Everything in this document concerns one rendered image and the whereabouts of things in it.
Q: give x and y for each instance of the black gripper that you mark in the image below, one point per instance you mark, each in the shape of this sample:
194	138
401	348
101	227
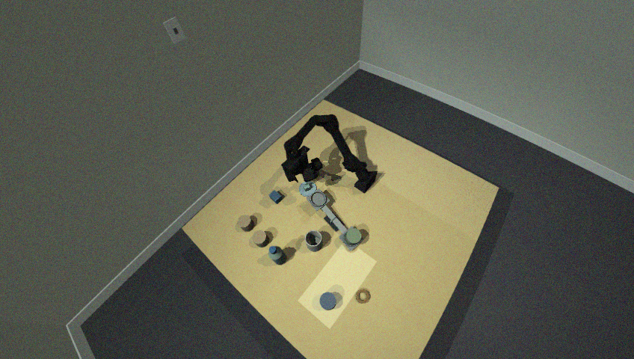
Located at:
316	165

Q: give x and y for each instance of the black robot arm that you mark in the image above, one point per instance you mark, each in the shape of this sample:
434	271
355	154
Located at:
296	157

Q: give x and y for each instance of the grey bottle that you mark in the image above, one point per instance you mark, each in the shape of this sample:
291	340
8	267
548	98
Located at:
277	255

